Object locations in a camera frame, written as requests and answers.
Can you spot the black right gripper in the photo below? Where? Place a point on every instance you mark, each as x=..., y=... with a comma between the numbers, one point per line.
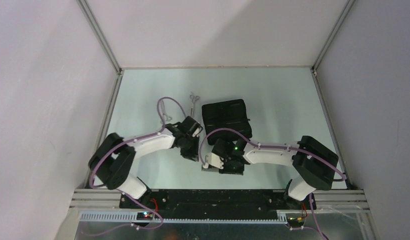
x=239, y=171

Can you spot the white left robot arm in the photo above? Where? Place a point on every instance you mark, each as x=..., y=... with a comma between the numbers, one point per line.
x=112, y=161

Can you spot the black zippered tool case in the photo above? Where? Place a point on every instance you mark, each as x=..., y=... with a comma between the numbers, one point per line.
x=231, y=114

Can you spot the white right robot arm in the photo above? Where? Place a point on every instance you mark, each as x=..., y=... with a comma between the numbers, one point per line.
x=314, y=163

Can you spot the silver thinning scissors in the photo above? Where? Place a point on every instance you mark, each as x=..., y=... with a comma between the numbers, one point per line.
x=164, y=117

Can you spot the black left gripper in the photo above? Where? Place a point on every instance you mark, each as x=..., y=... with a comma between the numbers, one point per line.
x=193, y=154

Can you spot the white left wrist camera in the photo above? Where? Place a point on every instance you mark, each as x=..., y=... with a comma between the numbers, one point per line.
x=197, y=131

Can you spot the aluminium frame rail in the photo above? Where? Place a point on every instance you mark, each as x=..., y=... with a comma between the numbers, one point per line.
x=109, y=108

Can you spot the silver hair scissors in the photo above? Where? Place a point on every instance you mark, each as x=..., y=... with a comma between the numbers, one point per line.
x=193, y=98

